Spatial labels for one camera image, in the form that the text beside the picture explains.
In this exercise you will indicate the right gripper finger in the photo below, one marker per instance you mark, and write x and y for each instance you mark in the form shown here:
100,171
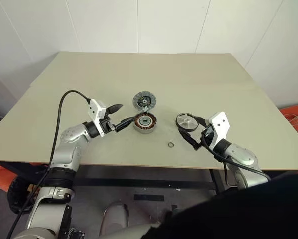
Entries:
203,122
191,141

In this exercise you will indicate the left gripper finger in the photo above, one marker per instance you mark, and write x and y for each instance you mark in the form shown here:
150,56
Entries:
114,108
125,123

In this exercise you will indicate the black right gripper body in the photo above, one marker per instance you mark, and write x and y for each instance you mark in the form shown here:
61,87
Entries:
208,137

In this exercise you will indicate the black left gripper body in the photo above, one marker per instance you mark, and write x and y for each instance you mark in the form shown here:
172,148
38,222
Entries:
108,127

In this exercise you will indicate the silver spoked motor rotor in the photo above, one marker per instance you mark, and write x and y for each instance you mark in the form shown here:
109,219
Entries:
186,122

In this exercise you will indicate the motor stator with copper windings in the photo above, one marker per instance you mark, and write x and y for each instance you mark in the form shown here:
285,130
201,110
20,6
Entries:
149,124

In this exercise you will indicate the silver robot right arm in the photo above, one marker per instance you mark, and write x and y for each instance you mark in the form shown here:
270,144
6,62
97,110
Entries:
241,156

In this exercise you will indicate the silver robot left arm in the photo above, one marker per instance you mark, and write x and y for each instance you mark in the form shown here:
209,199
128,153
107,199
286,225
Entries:
64,152

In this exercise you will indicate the grey round rotor disc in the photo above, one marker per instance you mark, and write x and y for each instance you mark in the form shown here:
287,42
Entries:
144,99

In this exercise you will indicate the black floor tape strip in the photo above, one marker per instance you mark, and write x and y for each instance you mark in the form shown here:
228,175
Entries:
149,197

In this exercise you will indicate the black blurred fabric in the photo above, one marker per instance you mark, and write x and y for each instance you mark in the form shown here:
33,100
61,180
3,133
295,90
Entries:
238,214

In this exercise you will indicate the orange bean bag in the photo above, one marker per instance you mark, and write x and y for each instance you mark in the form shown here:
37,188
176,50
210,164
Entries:
288,109
0,176

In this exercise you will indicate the grey robot left foot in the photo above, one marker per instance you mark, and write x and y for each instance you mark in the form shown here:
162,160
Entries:
114,214

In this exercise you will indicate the black fabric bag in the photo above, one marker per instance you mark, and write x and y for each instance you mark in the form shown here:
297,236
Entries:
17,194

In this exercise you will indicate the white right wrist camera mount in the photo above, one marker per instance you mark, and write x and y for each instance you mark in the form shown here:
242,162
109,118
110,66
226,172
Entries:
220,124

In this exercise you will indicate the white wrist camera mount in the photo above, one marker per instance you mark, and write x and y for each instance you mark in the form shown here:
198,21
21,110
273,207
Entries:
220,124
95,109

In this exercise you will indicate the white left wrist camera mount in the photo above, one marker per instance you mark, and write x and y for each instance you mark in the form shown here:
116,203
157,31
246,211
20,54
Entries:
95,109

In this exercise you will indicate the black metal table frame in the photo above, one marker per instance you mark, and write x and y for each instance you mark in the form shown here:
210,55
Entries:
139,183

